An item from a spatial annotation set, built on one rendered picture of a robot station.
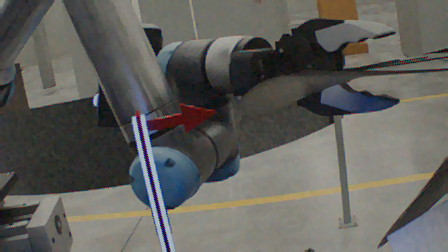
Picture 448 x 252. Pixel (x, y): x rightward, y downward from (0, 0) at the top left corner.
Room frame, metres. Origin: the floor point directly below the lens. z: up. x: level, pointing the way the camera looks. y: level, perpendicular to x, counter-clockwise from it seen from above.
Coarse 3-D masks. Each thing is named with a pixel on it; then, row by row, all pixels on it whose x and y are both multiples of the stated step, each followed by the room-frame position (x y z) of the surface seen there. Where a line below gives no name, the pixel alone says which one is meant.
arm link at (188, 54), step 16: (176, 48) 0.76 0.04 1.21; (192, 48) 0.73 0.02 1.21; (208, 48) 0.71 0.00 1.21; (160, 64) 0.77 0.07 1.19; (176, 64) 0.74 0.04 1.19; (192, 64) 0.72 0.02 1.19; (176, 80) 0.74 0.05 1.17; (192, 80) 0.72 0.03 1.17; (208, 80) 0.71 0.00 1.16; (176, 96) 0.75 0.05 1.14; (192, 96) 0.73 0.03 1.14; (208, 96) 0.73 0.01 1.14; (224, 96) 0.74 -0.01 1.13
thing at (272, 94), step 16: (384, 64) 0.46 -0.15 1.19; (400, 64) 0.45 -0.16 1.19; (416, 64) 0.43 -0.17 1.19; (432, 64) 0.42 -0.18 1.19; (272, 80) 0.39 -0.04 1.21; (288, 80) 0.39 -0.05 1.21; (304, 80) 0.40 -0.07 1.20; (320, 80) 0.41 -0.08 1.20; (336, 80) 0.44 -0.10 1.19; (256, 96) 0.46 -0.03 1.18; (272, 96) 0.49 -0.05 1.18; (288, 96) 0.52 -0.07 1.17; (304, 96) 0.56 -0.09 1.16; (256, 112) 0.55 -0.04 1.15
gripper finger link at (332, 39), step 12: (348, 24) 0.56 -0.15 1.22; (360, 24) 0.55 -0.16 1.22; (372, 24) 0.55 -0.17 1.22; (324, 36) 0.58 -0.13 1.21; (336, 36) 0.57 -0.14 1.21; (348, 36) 0.56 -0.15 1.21; (360, 36) 0.55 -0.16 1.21; (372, 36) 0.54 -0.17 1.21; (384, 36) 0.54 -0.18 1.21; (324, 48) 0.58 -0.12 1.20; (336, 48) 0.57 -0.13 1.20
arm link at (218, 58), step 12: (240, 36) 0.70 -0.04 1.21; (216, 48) 0.70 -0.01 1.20; (228, 48) 0.68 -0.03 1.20; (216, 60) 0.69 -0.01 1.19; (228, 60) 0.67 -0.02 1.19; (216, 72) 0.69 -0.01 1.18; (228, 72) 0.67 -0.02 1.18; (216, 84) 0.70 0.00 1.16; (228, 84) 0.68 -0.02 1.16; (240, 96) 0.71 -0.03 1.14
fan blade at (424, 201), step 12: (444, 168) 0.63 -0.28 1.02; (432, 180) 0.65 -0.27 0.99; (444, 180) 0.59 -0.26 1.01; (420, 192) 0.67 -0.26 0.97; (432, 192) 0.60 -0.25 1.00; (444, 192) 0.57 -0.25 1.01; (420, 204) 0.61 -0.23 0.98; (432, 204) 0.57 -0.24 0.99; (408, 216) 0.62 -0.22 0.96; (396, 228) 0.62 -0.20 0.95; (384, 240) 0.62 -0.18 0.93
